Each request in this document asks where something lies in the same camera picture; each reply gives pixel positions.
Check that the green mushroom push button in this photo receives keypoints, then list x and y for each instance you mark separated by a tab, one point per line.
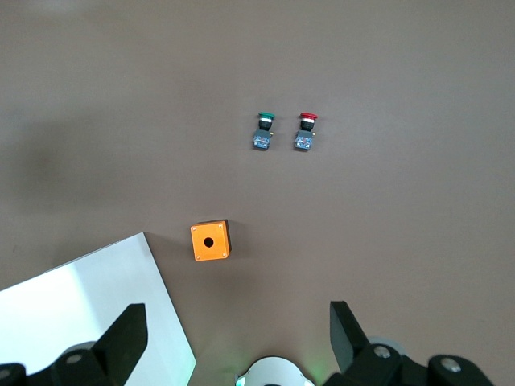
262	140

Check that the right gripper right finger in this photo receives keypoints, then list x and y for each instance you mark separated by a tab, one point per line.
350	346

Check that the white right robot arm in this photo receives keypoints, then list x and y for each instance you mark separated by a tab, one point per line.
273	372

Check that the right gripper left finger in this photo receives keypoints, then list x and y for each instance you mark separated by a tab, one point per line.
120	346

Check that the red mushroom push button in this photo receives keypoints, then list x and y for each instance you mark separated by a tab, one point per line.
303	140

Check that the orange button enclosure box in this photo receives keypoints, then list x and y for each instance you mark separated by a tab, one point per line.
201	249

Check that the white drawer cabinet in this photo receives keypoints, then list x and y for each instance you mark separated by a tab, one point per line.
80	305

